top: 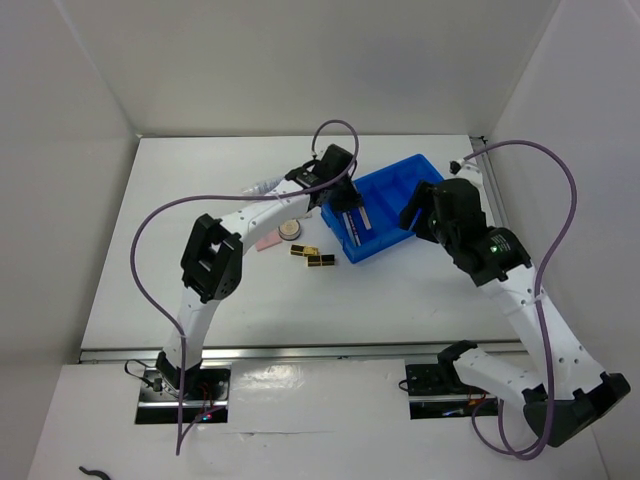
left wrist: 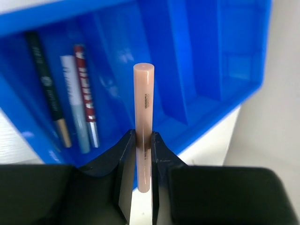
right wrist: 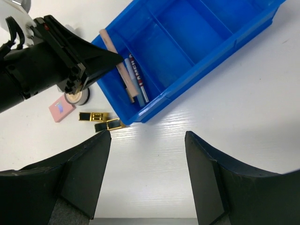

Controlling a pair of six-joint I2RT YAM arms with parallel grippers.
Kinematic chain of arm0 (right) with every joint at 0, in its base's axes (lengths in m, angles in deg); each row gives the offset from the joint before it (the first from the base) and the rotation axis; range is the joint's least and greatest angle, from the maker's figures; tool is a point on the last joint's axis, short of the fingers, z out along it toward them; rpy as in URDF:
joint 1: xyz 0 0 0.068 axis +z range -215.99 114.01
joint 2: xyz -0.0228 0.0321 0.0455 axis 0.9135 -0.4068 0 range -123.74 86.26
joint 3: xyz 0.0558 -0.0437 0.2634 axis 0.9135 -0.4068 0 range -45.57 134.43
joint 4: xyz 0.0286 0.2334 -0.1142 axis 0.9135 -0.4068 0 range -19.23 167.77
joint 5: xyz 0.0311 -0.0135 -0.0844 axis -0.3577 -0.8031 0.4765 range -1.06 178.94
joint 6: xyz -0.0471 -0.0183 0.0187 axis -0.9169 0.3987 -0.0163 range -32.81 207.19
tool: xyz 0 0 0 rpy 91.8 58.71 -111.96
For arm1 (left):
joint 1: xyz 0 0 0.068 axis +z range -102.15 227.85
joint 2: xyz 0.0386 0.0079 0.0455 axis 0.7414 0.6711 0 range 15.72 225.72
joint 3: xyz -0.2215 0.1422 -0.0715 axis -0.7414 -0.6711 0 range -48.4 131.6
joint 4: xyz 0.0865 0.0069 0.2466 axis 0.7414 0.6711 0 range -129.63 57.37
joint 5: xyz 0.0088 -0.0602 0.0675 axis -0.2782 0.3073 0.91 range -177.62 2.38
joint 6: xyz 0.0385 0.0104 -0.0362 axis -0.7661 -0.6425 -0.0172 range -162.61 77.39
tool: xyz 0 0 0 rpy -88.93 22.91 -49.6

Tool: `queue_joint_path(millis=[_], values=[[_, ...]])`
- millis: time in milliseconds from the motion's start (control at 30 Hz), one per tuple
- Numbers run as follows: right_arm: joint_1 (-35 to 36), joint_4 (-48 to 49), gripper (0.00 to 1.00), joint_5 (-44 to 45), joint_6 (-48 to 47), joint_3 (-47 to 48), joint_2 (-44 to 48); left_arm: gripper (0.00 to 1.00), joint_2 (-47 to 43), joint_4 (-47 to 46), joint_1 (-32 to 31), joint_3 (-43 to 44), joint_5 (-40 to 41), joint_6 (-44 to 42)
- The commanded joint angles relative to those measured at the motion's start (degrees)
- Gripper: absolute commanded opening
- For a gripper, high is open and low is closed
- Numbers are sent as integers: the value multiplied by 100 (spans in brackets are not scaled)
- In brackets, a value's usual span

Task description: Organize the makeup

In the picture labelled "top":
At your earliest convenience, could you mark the silver patterned eyeliner pencil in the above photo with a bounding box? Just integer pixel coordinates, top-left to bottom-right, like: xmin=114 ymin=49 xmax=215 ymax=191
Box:
xmin=343 ymin=212 xmax=361 ymax=247

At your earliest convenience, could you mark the round powder jar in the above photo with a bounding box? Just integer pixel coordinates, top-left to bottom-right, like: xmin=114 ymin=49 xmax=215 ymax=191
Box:
xmin=278 ymin=219 xmax=302 ymax=241

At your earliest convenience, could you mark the black gold lipstick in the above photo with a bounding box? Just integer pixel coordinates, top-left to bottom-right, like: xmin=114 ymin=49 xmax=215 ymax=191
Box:
xmin=306 ymin=254 xmax=336 ymax=267
xmin=289 ymin=244 xmax=320 ymax=257

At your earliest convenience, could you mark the pink square compact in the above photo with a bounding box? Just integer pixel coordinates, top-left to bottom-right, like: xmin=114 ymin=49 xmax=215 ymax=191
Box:
xmin=255 ymin=230 xmax=282 ymax=252

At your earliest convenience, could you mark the white lotion bottle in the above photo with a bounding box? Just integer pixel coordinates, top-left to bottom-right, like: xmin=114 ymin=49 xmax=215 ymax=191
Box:
xmin=241 ymin=176 xmax=283 ymax=197

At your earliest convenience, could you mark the pink long tube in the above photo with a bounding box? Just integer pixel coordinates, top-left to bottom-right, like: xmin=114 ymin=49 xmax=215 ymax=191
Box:
xmin=359 ymin=206 xmax=372 ymax=231

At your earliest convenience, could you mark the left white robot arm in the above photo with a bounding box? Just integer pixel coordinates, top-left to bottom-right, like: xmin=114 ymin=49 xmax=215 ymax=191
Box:
xmin=156 ymin=144 xmax=355 ymax=399

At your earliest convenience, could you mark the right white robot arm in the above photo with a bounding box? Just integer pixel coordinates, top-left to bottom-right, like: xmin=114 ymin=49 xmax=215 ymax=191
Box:
xmin=399 ymin=166 xmax=631 ymax=447

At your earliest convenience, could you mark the blue plastic organizer bin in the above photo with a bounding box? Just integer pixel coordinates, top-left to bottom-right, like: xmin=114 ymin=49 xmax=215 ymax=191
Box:
xmin=321 ymin=154 xmax=443 ymax=264

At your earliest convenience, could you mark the black hook object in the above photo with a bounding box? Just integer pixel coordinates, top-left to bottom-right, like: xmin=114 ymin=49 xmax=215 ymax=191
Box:
xmin=78 ymin=466 xmax=111 ymax=480

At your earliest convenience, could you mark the aluminium rail right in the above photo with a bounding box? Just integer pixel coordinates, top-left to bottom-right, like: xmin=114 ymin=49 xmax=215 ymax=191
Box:
xmin=474 ymin=153 xmax=511 ymax=229

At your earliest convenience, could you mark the aluminium rail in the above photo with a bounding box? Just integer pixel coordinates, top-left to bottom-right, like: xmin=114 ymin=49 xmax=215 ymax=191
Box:
xmin=474 ymin=153 xmax=511 ymax=229
xmin=79 ymin=340 xmax=531 ymax=364

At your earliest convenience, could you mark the aluminium rail front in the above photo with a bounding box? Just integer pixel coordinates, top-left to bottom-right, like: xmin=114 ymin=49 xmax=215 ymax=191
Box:
xmin=79 ymin=340 xmax=531 ymax=364

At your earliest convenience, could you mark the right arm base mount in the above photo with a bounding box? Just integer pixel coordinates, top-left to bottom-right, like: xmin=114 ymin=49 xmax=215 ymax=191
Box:
xmin=398 ymin=364 xmax=498 ymax=420

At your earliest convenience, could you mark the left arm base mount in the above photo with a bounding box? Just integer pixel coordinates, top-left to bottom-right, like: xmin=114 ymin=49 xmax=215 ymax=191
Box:
xmin=123 ymin=360 xmax=231 ymax=425

